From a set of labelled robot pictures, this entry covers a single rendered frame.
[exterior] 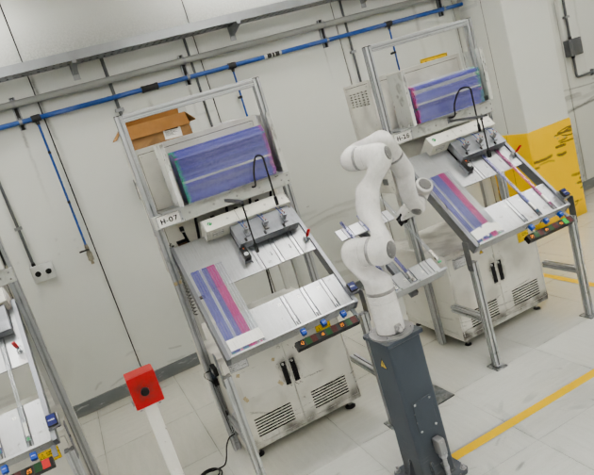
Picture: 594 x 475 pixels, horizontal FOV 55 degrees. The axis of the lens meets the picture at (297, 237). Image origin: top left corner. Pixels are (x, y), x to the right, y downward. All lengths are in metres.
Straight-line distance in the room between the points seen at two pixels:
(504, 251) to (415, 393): 1.52
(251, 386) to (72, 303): 1.85
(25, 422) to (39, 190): 2.09
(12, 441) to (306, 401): 1.44
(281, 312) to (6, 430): 1.26
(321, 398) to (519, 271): 1.49
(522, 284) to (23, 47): 3.64
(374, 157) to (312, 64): 2.67
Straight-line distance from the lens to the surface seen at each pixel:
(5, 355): 2.85
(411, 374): 2.48
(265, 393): 3.13
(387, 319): 2.39
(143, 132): 3.27
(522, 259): 3.89
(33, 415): 2.72
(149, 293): 4.53
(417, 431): 2.59
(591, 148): 6.81
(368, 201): 2.33
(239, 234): 2.99
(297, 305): 2.81
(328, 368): 3.23
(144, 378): 2.73
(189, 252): 3.01
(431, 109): 3.59
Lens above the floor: 1.71
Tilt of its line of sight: 13 degrees down
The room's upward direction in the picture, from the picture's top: 17 degrees counter-clockwise
